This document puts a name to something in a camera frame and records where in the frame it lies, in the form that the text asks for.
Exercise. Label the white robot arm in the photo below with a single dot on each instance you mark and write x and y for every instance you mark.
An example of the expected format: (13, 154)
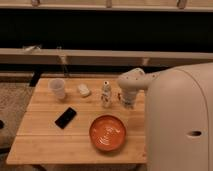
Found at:
(131, 83)

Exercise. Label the white robot body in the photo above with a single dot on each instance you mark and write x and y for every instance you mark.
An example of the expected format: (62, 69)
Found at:
(179, 119)

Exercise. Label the white soap bar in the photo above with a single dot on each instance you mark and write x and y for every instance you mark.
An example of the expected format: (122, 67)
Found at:
(83, 90)

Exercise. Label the orange ceramic bowl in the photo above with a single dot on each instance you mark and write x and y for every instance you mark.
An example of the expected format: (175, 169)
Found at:
(107, 133)

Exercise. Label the black smartphone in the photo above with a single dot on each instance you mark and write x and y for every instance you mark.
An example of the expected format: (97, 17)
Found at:
(65, 118)

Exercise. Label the light wooden table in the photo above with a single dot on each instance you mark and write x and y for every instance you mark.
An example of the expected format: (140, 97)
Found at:
(40, 141)

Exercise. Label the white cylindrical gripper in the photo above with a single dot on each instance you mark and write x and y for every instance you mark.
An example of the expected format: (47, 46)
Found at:
(128, 98)

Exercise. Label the long wooden bench rail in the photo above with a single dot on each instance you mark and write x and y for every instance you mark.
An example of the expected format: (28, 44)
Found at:
(101, 57)

